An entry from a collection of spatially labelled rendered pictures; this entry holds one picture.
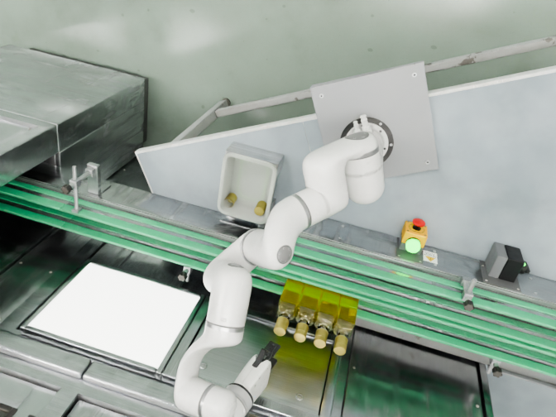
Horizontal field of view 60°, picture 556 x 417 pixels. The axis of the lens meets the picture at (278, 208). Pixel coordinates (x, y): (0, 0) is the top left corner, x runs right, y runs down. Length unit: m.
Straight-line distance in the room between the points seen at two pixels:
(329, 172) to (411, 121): 0.43
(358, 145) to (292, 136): 0.43
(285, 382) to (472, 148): 0.85
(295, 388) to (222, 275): 0.52
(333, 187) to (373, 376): 0.70
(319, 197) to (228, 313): 0.32
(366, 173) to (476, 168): 0.46
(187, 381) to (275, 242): 0.36
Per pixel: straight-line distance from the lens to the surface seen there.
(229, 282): 1.02
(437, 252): 1.62
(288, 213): 1.05
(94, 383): 1.44
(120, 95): 2.23
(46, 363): 1.49
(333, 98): 1.42
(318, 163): 1.08
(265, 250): 1.03
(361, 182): 1.16
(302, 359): 1.51
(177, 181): 1.73
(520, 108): 1.48
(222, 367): 1.45
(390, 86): 1.41
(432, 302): 1.57
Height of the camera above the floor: 2.14
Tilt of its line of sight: 58 degrees down
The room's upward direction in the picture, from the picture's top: 153 degrees counter-clockwise
